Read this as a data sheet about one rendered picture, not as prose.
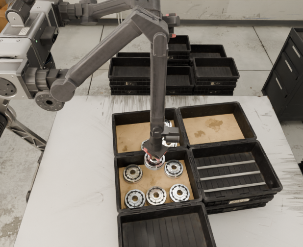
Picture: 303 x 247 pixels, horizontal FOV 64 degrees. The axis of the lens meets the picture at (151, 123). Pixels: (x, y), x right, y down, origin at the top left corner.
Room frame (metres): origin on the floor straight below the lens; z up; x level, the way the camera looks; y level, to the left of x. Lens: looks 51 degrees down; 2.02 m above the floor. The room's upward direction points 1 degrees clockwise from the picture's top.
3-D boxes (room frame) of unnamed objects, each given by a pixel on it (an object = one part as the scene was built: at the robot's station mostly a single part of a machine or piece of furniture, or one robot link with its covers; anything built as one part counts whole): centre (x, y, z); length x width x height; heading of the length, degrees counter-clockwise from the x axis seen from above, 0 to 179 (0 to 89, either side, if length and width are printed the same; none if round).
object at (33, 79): (0.66, 0.40, 1.45); 0.09 x 0.08 x 0.12; 1
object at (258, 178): (0.62, -0.42, 0.87); 0.40 x 0.30 x 0.11; 99
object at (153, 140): (0.63, -0.03, 1.17); 0.07 x 0.06 x 0.07; 91
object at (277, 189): (0.62, -0.42, 0.92); 0.40 x 0.30 x 0.02; 99
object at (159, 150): (0.63, -0.02, 1.11); 0.10 x 0.07 x 0.07; 53
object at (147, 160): (0.63, -0.02, 0.98); 0.10 x 0.10 x 0.01
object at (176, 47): (2.27, -0.19, 0.37); 0.40 x 0.30 x 0.45; 91
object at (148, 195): (0.49, -0.03, 0.86); 0.10 x 0.10 x 0.01
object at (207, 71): (1.88, -0.60, 0.37); 0.40 x 0.30 x 0.45; 91
